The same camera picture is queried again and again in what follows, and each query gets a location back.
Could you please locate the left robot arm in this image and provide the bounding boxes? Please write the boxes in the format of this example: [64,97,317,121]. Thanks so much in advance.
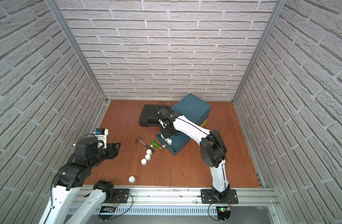
[39,135,121,224]

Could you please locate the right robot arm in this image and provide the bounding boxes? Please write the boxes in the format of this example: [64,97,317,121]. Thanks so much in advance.
[157,108,230,198]

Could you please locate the teal drawer cabinet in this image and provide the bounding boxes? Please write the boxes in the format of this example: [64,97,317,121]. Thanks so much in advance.
[172,93,212,127]

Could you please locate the black plastic tool case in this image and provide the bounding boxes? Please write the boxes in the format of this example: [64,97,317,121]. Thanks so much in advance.
[139,105,160,127]

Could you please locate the green plastic faucet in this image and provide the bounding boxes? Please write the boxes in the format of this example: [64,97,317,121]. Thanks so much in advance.
[151,139,162,150]

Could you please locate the small claw hammer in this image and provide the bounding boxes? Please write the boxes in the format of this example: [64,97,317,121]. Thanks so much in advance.
[135,135,155,153]

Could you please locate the left controller board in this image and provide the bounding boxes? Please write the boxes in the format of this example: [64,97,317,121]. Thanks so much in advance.
[98,206,116,220]

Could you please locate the controller board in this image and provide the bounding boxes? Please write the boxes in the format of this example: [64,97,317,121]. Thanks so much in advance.
[216,206,231,222]
[98,206,116,220]

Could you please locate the right controller board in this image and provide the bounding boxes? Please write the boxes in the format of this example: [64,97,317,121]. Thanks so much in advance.
[216,206,231,222]

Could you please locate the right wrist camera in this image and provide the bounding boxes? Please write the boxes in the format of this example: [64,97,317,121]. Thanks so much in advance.
[157,107,170,123]

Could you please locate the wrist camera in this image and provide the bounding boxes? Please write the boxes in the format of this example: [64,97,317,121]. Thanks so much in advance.
[157,107,170,123]
[94,128,108,149]

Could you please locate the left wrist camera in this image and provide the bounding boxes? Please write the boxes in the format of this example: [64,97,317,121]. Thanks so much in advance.
[94,128,108,149]

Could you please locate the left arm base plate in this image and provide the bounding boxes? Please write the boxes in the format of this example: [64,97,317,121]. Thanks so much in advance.
[105,188,130,204]

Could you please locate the aluminium front rail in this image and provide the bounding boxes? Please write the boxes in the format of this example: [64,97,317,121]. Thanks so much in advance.
[67,184,281,208]

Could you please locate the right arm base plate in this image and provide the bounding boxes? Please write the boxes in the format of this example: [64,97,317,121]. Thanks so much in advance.
[200,189,239,204]

